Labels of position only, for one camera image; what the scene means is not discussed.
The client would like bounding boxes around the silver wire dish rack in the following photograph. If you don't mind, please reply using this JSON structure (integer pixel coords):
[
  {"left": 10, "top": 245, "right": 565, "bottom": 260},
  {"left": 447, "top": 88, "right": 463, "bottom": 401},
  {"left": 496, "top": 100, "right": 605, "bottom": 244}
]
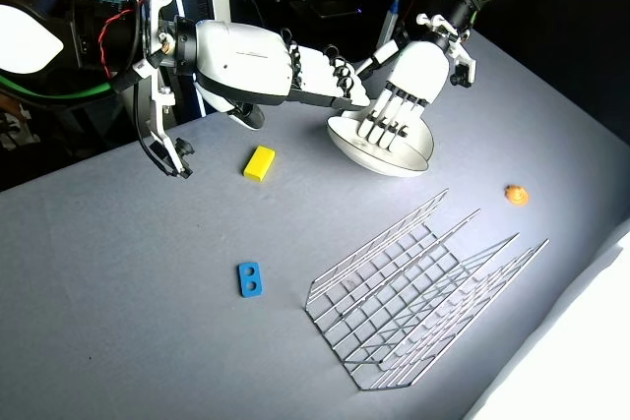
[{"left": 304, "top": 187, "right": 551, "bottom": 391}]

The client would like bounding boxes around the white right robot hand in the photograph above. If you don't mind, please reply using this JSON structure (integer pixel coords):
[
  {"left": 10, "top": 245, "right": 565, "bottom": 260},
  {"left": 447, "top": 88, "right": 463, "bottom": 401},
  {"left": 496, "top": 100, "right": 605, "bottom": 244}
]
[{"left": 194, "top": 20, "right": 371, "bottom": 131}]

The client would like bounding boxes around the yellow rectangular block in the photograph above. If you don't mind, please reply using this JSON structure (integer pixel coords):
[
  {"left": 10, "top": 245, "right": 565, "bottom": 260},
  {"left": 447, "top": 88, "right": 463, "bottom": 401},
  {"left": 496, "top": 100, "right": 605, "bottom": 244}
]
[{"left": 242, "top": 145, "right": 277, "bottom": 184}]

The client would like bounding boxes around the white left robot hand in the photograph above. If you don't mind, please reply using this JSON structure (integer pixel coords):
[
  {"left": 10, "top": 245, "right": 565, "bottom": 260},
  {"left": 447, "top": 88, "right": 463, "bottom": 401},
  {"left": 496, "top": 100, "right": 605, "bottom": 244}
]
[{"left": 354, "top": 29, "right": 452, "bottom": 150}]

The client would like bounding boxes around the blue block with two holes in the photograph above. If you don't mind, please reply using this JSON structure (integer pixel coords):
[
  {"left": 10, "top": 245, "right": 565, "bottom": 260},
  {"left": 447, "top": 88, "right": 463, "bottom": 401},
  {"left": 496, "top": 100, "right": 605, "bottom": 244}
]
[{"left": 237, "top": 262, "right": 264, "bottom": 299}]

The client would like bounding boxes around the white backdrop panel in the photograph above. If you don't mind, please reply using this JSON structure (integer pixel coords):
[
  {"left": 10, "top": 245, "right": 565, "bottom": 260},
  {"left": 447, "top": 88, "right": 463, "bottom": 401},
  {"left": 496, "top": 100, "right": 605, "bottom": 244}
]
[{"left": 462, "top": 217, "right": 630, "bottom": 420}]

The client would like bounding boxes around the small orange toy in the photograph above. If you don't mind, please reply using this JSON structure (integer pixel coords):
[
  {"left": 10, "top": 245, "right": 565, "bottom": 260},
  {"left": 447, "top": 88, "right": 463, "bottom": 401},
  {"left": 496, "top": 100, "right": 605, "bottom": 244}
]
[{"left": 504, "top": 184, "right": 531, "bottom": 208}]

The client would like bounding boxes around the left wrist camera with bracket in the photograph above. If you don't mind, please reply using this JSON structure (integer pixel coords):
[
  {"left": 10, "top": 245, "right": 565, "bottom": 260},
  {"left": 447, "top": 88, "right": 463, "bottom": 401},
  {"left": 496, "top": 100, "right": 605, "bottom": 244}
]
[{"left": 416, "top": 13, "right": 477, "bottom": 90}]

